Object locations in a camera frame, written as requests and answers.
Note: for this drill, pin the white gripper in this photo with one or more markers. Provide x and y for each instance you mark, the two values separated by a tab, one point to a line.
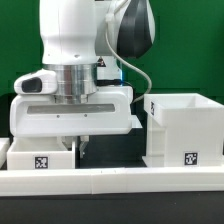
106	112

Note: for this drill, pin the white front drawer box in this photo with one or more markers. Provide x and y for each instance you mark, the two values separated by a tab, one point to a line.
39	154

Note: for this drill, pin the white drawer cabinet frame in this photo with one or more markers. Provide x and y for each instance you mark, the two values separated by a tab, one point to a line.
183	130

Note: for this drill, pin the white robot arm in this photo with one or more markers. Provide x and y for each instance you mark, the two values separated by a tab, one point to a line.
74	95

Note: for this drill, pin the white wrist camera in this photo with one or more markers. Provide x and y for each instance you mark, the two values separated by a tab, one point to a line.
40	82

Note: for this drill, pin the white left fence rail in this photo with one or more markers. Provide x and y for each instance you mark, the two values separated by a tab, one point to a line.
4	146

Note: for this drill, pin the white fence rail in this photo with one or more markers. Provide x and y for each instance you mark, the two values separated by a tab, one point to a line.
4	146
108	181

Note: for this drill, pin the white front fence rail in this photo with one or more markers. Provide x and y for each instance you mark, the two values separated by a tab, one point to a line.
108	181

